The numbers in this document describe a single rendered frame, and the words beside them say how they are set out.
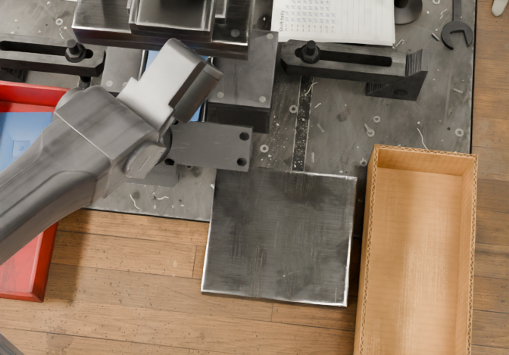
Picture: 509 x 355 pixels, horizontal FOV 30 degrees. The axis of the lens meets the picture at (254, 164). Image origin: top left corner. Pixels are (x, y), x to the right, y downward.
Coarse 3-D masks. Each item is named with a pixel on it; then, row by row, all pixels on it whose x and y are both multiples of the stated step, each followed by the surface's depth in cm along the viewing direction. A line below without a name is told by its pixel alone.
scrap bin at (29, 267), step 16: (0, 96) 118; (16, 96) 117; (32, 96) 116; (48, 96) 116; (0, 112) 119; (32, 240) 113; (48, 240) 111; (16, 256) 113; (32, 256) 113; (48, 256) 111; (0, 272) 112; (16, 272) 112; (32, 272) 106; (0, 288) 111; (16, 288) 111; (32, 288) 106
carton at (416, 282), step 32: (384, 160) 114; (416, 160) 113; (448, 160) 111; (384, 192) 115; (416, 192) 115; (448, 192) 115; (384, 224) 114; (416, 224) 114; (448, 224) 114; (384, 256) 113; (416, 256) 113; (448, 256) 113; (384, 288) 111; (416, 288) 111; (448, 288) 111; (384, 320) 110; (416, 320) 110; (448, 320) 110; (384, 352) 109; (416, 352) 109; (448, 352) 109
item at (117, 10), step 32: (96, 0) 97; (128, 0) 96; (160, 0) 93; (192, 0) 93; (224, 0) 96; (96, 32) 97; (128, 32) 96; (160, 32) 93; (192, 32) 92; (224, 32) 96
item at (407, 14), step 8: (400, 0) 121; (408, 0) 123; (416, 0) 124; (400, 8) 123; (408, 8) 123; (416, 8) 123; (400, 16) 123; (408, 16) 123; (416, 16) 123; (400, 24) 123
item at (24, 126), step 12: (0, 120) 118; (12, 120) 118; (24, 120) 118; (36, 120) 118; (48, 120) 118; (0, 132) 117; (12, 132) 117; (24, 132) 117; (36, 132) 117; (0, 144) 117; (12, 144) 117; (0, 156) 116; (12, 156) 116; (0, 168) 116
